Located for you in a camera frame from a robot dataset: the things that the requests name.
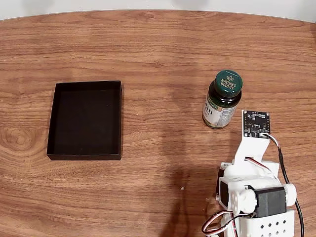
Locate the black camera circuit board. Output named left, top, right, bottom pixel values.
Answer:
left=241, top=110, right=270, bottom=139

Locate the black camera cable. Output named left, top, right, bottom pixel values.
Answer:
left=265, top=133, right=306, bottom=237

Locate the green pill bottle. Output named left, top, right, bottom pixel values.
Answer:
left=201, top=70, right=243, bottom=130

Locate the red white black servo wire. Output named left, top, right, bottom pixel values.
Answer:
left=201, top=211, right=255, bottom=235
left=244, top=157, right=281, bottom=183

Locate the black open box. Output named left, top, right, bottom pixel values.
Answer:
left=46, top=80, right=122, bottom=161

